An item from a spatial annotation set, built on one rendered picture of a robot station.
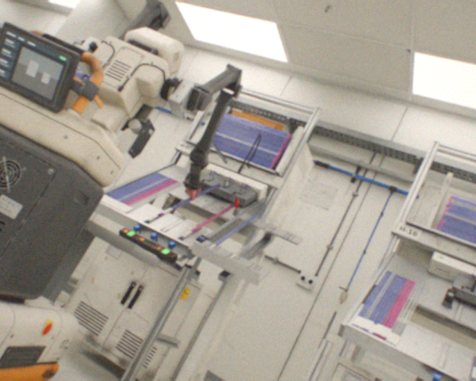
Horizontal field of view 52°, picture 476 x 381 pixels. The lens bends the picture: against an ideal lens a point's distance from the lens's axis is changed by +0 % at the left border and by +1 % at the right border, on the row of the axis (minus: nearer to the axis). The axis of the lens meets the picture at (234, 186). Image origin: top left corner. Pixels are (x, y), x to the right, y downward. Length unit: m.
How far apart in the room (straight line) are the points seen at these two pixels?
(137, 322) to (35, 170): 1.44
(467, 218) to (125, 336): 1.84
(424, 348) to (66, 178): 1.47
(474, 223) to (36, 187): 2.03
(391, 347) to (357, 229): 2.30
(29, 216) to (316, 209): 3.26
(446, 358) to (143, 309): 1.47
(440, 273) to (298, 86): 2.92
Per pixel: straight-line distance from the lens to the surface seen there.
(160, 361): 2.59
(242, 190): 2.72
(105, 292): 2.81
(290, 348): 4.07
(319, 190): 4.39
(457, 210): 2.67
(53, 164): 1.39
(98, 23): 5.86
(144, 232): 2.45
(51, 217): 1.37
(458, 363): 2.12
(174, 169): 3.07
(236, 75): 2.29
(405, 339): 2.11
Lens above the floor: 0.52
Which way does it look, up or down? 14 degrees up
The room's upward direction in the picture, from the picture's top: 29 degrees clockwise
